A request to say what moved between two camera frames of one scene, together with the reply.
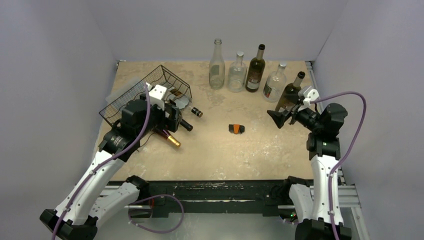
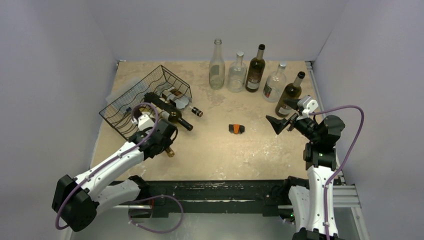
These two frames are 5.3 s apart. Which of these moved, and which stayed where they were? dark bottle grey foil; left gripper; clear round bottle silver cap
Moved: left gripper
Stayed: dark bottle grey foil; clear round bottle silver cap
